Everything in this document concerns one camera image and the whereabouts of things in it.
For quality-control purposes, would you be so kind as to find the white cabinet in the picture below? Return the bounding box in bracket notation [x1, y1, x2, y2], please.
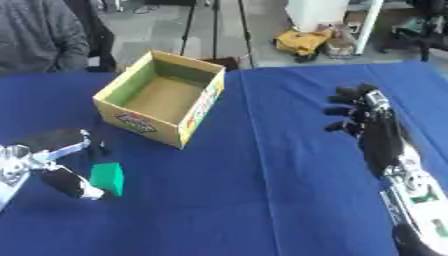
[283, 0, 352, 33]

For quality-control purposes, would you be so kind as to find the person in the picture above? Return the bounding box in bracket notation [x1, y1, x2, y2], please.
[0, 0, 93, 76]

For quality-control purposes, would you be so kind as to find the small cardboard box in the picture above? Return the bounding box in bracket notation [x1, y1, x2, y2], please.
[323, 28, 359, 60]

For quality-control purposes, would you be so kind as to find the black tripod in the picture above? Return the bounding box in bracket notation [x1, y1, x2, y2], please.
[176, 0, 258, 70]

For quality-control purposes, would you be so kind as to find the white post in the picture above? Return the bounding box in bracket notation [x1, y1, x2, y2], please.
[353, 0, 387, 56]

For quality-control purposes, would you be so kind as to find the green rectangular block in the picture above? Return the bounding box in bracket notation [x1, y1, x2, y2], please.
[87, 162, 126, 197]

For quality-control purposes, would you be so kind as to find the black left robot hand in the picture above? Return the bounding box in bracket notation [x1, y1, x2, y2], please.
[19, 128, 118, 201]

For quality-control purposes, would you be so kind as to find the tan cardboard box green inside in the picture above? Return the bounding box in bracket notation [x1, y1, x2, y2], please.
[91, 49, 228, 150]

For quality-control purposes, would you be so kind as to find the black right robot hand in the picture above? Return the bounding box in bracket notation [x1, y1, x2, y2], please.
[322, 83, 417, 178]

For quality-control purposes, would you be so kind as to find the yellow bag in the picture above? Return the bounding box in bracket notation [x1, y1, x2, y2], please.
[273, 29, 335, 63]

